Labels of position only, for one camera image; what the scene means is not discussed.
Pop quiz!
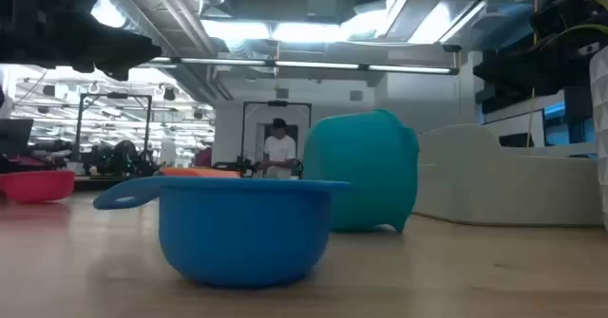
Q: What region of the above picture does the hanging yellow cable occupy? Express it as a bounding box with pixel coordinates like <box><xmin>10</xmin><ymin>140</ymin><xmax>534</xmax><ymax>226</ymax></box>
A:
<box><xmin>524</xmin><ymin>32</ymin><xmax>539</xmax><ymax>148</ymax></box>

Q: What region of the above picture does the dark background monitor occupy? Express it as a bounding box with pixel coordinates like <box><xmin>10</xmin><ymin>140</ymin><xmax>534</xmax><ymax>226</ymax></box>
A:
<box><xmin>0</xmin><ymin>118</ymin><xmax>34</xmax><ymax>157</ymax></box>

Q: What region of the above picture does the pink plastic measuring cup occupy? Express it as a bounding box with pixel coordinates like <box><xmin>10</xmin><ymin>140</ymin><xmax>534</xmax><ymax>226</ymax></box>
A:
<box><xmin>0</xmin><ymin>169</ymin><xmax>77</xmax><ymax>204</ymax></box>

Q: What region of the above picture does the long ceiling light strip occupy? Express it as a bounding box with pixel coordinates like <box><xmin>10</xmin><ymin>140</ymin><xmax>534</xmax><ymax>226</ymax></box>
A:
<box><xmin>142</xmin><ymin>56</ymin><xmax>460</xmax><ymax>76</ymax></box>

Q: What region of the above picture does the person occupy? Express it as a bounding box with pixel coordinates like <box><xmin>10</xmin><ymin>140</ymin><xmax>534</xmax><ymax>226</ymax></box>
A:
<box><xmin>258</xmin><ymin>117</ymin><xmax>298</xmax><ymax>180</ymax></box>

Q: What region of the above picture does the white faceted plant pot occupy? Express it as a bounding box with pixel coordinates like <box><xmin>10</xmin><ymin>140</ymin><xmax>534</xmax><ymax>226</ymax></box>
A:
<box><xmin>588</xmin><ymin>47</ymin><xmax>608</xmax><ymax>234</ymax></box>

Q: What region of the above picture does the teal plastic measuring cup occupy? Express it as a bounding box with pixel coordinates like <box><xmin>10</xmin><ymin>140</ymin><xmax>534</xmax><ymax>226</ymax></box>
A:
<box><xmin>302</xmin><ymin>108</ymin><xmax>420</xmax><ymax>234</ymax></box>

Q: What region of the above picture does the orange plastic measuring cup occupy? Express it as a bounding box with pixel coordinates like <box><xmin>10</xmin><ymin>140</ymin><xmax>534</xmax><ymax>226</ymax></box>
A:
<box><xmin>161</xmin><ymin>166</ymin><xmax>241</xmax><ymax>179</ymax></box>

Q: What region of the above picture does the white plastic basket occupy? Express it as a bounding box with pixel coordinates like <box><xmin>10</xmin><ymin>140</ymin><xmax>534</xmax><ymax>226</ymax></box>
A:
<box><xmin>412</xmin><ymin>122</ymin><xmax>604</xmax><ymax>228</ymax></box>

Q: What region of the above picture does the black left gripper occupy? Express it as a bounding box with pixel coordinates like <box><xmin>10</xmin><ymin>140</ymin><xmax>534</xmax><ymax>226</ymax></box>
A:
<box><xmin>0</xmin><ymin>11</ymin><xmax>162</xmax><ymax>82</ymax></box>

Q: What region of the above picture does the red background chair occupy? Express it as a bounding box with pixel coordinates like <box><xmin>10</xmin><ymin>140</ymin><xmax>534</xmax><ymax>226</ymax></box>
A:
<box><xmin>192</xmin><ymin>146</ymin><xmax>214</xmax><ymax>168</ymax></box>

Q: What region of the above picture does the blue plastic measuring cup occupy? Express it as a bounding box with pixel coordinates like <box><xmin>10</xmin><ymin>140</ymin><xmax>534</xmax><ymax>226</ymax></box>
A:
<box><xmin>92</xmin><ymin>175</ymin><xmax>352</xmax><ymax>289</ymax></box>

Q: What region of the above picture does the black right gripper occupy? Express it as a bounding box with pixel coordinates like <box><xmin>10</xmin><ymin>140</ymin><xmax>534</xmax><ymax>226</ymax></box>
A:
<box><xmin>473</xmin><ymin>37</ymin><xmax>593</xmax><ymax>115</ymax></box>

